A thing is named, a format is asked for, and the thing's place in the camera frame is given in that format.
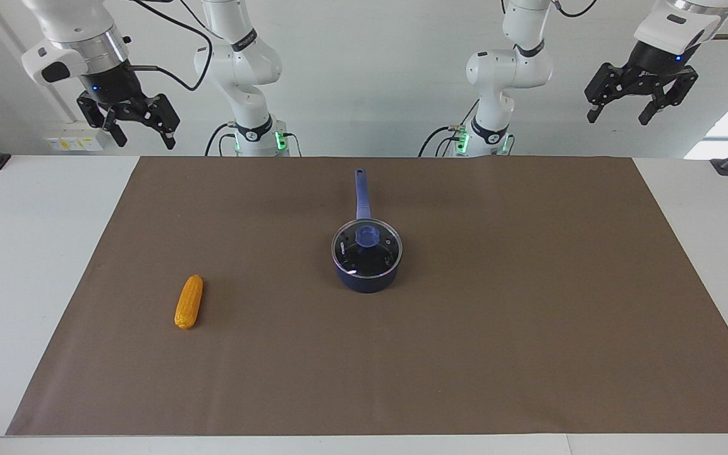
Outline yellow toy corn cob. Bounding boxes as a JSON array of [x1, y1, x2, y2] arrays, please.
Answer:
[[174, 274, 204, 330]]

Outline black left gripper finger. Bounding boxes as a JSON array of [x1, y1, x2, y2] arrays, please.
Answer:
[[585, 63, 624, 124], [638, 66, 699, 126]]

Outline brown table mat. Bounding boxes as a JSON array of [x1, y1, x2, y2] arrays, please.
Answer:
[[6, 156, 728, 437]]

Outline black left base cables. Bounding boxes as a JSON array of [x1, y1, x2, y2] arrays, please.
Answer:
[[418, 98, 470, 157]]

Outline dark blue saucepan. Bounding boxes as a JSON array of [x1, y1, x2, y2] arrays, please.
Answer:
[[331, 167, 403, 294]]

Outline white wall cable duct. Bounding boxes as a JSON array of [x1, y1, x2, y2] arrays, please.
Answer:
[[0, 0, 82, 124]]

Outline white wall socket box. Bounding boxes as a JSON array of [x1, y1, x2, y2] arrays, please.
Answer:
[[44, 125, 105, 152]]

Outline glass lid with blue knob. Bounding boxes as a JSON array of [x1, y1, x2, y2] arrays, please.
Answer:
[[331, 219, 403, 279]]

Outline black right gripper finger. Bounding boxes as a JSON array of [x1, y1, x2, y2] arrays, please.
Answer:
[[146, 94, 181, 151], [77, 94, 128, 149]]

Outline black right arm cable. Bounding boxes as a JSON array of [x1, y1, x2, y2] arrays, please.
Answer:
[[129, 0, 214, 92]]

